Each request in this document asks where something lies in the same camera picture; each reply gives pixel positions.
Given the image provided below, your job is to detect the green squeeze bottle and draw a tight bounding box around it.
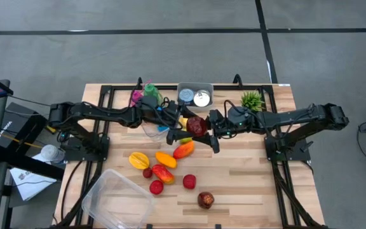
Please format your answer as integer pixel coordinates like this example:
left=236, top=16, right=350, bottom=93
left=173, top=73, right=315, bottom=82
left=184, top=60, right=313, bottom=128
left=143, top=83, right=163, bottom=104

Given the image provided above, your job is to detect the yellow starfruit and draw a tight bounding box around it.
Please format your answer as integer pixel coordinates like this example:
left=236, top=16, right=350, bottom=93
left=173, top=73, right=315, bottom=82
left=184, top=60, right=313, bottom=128
left=128, top=151, right=151, bottom=170

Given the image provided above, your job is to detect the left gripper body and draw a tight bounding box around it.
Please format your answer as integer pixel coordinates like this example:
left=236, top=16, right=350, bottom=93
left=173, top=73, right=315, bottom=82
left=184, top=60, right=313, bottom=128
left=138, top=101, right=181, bottom=146

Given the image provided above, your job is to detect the black stand with white lettering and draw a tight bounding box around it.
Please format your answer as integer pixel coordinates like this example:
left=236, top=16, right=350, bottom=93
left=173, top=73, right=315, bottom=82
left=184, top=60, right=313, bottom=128
left=0, top=101, right=66, bottom=181

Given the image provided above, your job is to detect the black aluminium table frame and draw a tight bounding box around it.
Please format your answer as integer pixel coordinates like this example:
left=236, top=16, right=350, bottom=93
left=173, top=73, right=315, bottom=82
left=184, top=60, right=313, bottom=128
left=51, top=83, right=330, bottom=229

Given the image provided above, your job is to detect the red orange mango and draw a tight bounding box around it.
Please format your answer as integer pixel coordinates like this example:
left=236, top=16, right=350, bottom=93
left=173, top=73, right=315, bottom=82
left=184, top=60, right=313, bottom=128
left=173, top=141, right=196, bottom=160

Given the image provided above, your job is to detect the white paper sheet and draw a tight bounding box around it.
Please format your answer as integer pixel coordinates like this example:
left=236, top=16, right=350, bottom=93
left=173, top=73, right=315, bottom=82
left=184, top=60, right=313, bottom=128
left=10, top=152, right=58, bottom=202

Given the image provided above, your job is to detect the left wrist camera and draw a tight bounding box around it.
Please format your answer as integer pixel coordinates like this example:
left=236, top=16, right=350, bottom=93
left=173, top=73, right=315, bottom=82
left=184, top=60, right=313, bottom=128
left=140, top=95, right=158, bottom=111

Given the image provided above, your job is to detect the silver can with ring pull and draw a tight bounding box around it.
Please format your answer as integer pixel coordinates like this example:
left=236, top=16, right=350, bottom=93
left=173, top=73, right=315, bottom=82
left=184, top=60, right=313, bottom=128
left=193, top=89, right=212, bottom=108

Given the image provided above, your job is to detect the pink squeeze bottle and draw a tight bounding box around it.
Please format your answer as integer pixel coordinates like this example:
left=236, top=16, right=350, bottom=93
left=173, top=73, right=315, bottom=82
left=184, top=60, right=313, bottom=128
left=129, top=79, right=154, bottom=108

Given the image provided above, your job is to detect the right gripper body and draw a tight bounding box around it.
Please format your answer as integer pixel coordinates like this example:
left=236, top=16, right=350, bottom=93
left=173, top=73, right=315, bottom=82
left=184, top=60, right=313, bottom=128
left=208, top=109, right=231, bottom=154

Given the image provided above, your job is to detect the dark red wrinkled fruit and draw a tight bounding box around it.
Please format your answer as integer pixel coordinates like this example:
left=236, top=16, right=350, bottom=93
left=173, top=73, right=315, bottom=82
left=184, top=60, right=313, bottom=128
left=186, top=116, right=208, bottom=138

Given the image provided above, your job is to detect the red yellow mango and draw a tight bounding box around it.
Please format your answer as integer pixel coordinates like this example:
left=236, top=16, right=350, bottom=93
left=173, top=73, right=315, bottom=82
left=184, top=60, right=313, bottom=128
left=151, top=163, right=176, bottom=185

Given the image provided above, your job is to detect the green plant in white pot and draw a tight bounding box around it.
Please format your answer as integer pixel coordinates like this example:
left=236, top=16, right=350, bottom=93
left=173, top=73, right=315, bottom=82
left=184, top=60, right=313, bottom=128
left=240, top=90, right=266, bottom=113

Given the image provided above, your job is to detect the blue-lidded tin can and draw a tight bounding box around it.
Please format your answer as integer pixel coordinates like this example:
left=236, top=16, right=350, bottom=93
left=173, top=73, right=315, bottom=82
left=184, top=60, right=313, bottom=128
left=179, top=88, right=196, bottom=103

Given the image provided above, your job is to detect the large clear plastic container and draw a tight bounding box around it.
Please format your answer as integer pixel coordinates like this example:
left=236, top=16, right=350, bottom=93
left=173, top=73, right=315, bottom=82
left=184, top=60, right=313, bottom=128
left=81, top=168, right=155, bottom=229

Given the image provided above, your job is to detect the grey plastic bin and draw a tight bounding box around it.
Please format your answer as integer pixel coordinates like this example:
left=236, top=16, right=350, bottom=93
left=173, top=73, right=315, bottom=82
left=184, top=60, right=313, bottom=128
left=176, top=81, right=215, bottom=112

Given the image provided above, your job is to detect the dark red glossy apple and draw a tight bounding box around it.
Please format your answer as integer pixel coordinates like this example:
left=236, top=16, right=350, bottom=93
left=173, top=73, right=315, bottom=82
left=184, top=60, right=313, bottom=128
left=197, top=191, right=215, bottom=210

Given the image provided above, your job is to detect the small clear plastic bin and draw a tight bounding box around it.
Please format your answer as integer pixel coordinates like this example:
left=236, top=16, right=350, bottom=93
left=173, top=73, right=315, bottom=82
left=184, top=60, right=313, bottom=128
left=128, top=88, right=178, bottom=142

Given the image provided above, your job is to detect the red round fruit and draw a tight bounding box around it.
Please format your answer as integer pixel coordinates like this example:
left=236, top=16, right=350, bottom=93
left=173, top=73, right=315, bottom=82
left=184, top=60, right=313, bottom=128
left=182, top=174, right=197, bottom=190
left=149, top=179, right=165, bottom=195

